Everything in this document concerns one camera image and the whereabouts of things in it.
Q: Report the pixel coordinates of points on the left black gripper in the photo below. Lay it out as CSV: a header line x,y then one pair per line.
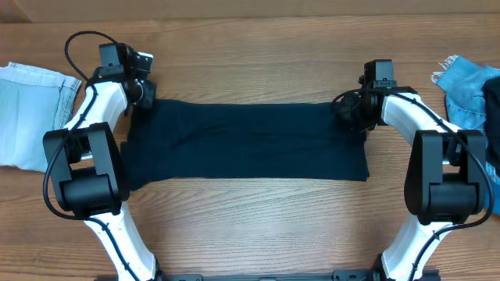
x,y
144,101

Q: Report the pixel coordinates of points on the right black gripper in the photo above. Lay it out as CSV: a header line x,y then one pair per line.
x,y
352,117

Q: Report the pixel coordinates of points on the dark navy t-shirt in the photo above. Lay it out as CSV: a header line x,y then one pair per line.
x,y
176,139

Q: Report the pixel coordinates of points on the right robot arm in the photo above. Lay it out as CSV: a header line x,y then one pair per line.
x,y
447,187

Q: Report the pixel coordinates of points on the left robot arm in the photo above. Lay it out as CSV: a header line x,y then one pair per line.
x,y
85,169

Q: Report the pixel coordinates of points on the crumpled blue denim garment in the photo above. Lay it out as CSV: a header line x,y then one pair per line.
x,y
462,82

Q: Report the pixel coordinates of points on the folded light blue jeans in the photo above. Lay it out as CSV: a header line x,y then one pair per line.
x,y
33,102

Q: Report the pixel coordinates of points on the dark garment on denim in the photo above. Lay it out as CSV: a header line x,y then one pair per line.
x,y
491,97

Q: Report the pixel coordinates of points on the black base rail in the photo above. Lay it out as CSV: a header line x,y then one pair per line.
x,y
265,277

